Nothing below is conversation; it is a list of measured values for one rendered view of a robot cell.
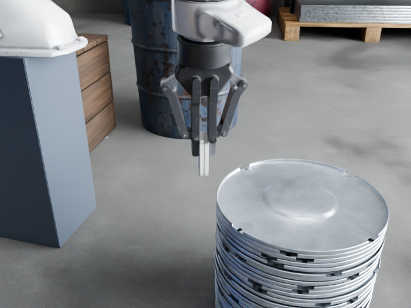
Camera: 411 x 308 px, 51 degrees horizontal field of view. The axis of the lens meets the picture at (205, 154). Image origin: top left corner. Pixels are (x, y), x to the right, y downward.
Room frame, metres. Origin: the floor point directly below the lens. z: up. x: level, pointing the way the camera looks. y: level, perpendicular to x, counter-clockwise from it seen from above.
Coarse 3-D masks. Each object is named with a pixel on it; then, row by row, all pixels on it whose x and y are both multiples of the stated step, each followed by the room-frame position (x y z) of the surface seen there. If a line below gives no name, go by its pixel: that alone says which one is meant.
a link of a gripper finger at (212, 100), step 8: (216, 80) 0.59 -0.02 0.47; (216, 88) 0.59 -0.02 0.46; (216, 96) 0.60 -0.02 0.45; (208, 104) 0.62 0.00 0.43; (216, 104) 0.60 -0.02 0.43; (208, 112) 0.62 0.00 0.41; (216, 112) 0.61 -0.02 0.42; (208, 120) 0.62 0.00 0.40; (216, 120) 0.61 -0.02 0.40; (208, 128) 0.63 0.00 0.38; (216, 128) 0.61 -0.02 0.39; (216, 136) 0.61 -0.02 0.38
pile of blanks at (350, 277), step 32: (224, 224) 0.58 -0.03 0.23; (224, 256) 0.57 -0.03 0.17; (256, 256) 0.52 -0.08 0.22; (288, 256) 0.50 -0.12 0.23; (352, 256) 0.50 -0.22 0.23; (224, 288) 0.57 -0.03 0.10; (256, 288) 0.52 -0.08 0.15; (288, 288) 0.50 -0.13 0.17; (320, 288) 0.49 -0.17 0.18; (352, 288) 0.51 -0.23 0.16
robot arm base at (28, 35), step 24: (0, 0) 0.85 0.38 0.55; (24, 0) 0.86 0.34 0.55; (48, 0) 0.92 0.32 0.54; (0, 24) 0.84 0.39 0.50; (24, 24) 0.84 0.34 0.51; (48, 24) 0.84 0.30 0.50; (72, 24) 0.91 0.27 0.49; (0, 48) 0.84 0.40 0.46; (24, 48) 0.84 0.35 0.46; (48, 48) 0.83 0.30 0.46; (72, 48) 0.85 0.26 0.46
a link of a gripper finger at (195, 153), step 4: (188, 128) 0.62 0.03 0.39; (188, 132) 0.61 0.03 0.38; (188, 136) 0.61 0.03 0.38; (192, 140) 0.61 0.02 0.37; (192, 144) 0.62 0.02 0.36; (196, 144) 0.62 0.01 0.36; (192, 148) 0.62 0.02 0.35; (196, 148) 0.62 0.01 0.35; (192, 152) 0.62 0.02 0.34; (196, 152) 0.62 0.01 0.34
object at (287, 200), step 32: (288, 160) 0.78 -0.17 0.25; (224, 192) 0.66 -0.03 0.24; (256, 192) 0.66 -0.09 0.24; (288, 192) 0.65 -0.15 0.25; (320, 192) 0.65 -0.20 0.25; (352, 192) 0.66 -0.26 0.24; (256, 224) 0.56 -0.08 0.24; (288, 224) 0.56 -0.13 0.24; (320, 224) 0.56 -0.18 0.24; (352, 224) 0.56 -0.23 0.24; (384, 224) 0.56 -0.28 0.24
